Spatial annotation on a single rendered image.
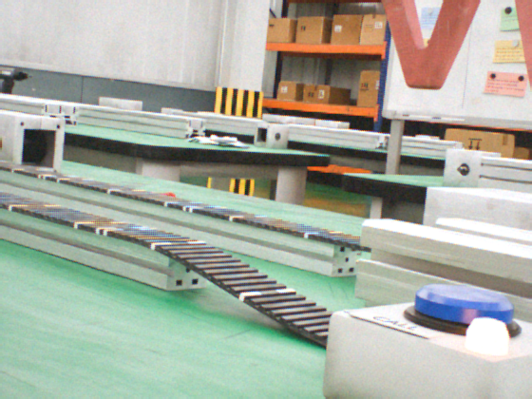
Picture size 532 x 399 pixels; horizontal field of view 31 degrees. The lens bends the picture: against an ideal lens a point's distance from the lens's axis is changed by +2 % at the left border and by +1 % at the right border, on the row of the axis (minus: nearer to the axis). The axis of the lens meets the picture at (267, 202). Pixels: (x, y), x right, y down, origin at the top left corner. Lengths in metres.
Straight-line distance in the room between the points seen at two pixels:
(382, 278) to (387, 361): 0.15
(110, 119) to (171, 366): 3.66
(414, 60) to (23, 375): 0.25
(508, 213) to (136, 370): 0.32
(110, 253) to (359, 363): 0.41
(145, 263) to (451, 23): 0.44
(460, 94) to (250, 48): 4.93
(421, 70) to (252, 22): 8.36
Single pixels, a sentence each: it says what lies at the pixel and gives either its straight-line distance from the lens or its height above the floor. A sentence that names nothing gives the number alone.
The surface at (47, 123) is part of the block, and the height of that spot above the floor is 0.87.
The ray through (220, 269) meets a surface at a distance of 0.68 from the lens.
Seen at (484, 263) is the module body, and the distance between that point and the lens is 0.50.
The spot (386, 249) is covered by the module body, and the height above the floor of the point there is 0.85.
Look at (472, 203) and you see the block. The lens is 0.72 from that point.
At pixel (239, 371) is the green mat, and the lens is 0.52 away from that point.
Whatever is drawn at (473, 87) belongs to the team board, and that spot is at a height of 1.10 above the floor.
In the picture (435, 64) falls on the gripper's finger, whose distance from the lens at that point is 0.36.
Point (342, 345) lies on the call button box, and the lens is 0.40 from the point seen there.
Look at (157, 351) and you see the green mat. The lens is 0.54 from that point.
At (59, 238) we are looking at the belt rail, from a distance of 0.83.
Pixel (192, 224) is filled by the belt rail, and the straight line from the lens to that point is 0.98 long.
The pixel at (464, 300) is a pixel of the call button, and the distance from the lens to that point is 0.39.
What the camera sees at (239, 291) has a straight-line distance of 0.64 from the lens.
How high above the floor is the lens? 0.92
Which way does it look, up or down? 5 degrees down
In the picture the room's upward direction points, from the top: 6 degrees clockwise
